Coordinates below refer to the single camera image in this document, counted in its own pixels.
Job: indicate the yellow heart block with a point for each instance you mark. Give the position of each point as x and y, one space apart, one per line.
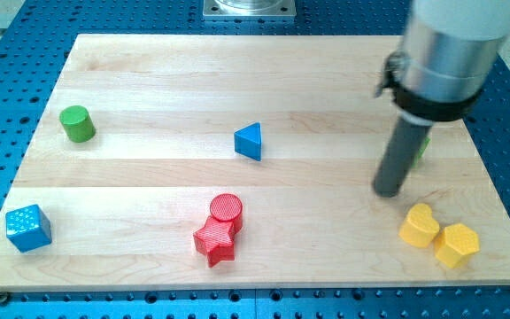
419 228

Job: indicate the green star block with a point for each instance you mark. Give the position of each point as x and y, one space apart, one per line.
420 152

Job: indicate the yellow hexagon block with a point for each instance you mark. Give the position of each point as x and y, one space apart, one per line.
456 244

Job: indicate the blue cube block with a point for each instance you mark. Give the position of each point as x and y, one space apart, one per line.
28 228

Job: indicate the light wooden board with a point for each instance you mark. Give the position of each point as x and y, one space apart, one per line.
124 205

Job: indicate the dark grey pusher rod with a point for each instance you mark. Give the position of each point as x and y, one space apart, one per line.
405 143

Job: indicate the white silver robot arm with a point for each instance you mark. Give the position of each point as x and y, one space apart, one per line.
442 61

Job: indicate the green cylinder block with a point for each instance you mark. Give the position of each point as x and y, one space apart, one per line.
77 123

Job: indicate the red star block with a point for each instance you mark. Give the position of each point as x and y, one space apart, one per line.
215 240

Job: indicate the red cylinder block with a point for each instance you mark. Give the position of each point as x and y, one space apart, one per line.
227 207

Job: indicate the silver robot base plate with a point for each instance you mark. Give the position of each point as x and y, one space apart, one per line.
249 9

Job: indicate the blue triangle block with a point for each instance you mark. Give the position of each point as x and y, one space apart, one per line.
248 141

